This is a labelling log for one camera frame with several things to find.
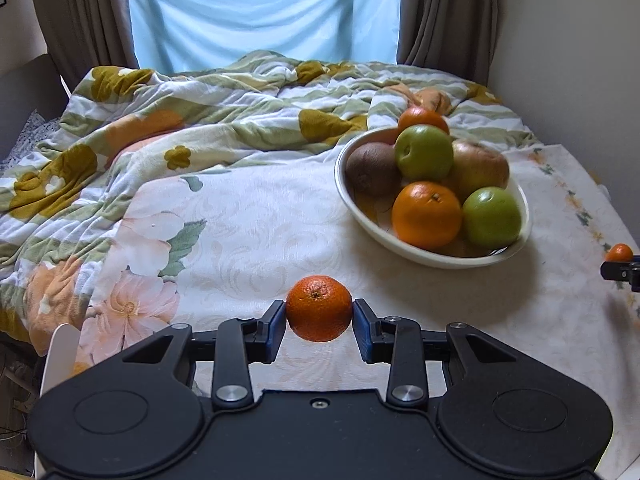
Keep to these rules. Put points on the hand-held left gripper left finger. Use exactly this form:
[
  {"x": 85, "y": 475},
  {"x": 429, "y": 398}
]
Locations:
[{"x": 274, "y": 332}]

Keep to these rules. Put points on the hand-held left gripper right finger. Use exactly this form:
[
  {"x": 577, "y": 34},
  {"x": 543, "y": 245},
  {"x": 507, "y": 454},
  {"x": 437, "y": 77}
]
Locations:
[{"x": 363, "y": 332}]

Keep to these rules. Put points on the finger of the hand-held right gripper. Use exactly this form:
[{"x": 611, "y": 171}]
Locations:
[{"x": 622, "y": 274}]

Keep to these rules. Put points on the small mandarin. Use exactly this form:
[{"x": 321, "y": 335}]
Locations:
[
  {"x": 319, "y": 309},
  {"x": 620, "y": 252}
]

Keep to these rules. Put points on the cream ceramic bowl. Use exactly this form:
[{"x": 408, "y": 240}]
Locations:
[{"x": 450, "y": 261}]

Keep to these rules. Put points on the large orange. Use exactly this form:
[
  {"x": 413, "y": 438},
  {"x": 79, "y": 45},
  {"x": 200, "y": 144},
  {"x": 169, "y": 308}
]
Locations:
[
  {"x": 423, "y": 119},
  {"x": 426, "y": 215}
]

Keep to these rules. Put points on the green apple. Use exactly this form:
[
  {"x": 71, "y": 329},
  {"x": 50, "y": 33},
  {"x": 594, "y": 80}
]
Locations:
[
  {"x": 491, "y": 216},
  {"x": 424, "y": 152}
]

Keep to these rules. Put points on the brown kiwi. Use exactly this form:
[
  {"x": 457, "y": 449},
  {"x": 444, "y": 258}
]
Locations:
[{"x": 372, "y": 170}]

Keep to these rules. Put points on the wrinkled red-yellow apple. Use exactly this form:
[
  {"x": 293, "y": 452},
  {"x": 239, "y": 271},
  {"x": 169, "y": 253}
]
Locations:
[{"x": 482, "y": 167}]

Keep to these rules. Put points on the floral cream tablecloth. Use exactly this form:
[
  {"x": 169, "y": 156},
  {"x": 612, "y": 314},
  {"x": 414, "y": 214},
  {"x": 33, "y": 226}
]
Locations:
[{"x": 260, "y": 240}]

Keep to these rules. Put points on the white plastic slat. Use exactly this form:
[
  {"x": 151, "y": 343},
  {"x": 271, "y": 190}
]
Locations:
[{"x": 62, "y": 355}]

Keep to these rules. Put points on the floral striped quilt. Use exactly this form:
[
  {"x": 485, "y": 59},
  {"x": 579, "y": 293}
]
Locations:
[{"x": 150, "y": 130}]

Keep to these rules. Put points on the grey-brown curtain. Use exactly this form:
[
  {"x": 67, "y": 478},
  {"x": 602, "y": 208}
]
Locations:
[
  {"x": 445, "y": 15},
  {"x": 82, "y": 10}
]

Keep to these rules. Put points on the grey patterned cloth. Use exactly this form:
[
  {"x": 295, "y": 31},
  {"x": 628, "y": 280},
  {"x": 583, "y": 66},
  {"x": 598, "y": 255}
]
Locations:
[{"x": 25, "y": 135}]

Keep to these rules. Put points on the light blue window sheer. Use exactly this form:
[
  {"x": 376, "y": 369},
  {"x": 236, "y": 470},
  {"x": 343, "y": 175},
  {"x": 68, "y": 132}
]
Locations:
[{"x": 260, "y": 10}]

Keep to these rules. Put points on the grey panel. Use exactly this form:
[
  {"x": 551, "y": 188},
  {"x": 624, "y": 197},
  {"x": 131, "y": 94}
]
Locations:
[{"x": 27, "y": 90}]

